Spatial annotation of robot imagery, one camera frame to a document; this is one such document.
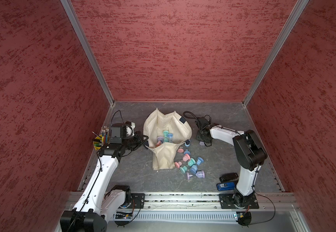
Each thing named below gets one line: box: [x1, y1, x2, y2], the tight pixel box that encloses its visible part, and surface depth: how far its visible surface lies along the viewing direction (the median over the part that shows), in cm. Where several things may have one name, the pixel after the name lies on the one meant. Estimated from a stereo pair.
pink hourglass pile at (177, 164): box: [174, 161, 182, 169], surface depth 86 cm
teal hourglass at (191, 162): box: [179, 157, 196, 174], surface depth 87 cm
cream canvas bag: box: [142, 107, 193, 171], surface depth 87 cm
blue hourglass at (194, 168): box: [189, 156, 205, 175], surface depth 87 cm
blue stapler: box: [216, 181, 236, 191], surface depth 78 cm
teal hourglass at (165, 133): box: [163, 130, 169, 143], surface depth 100 cm
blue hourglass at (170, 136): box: [167, 132, 174, 143], surface depth 97 cm
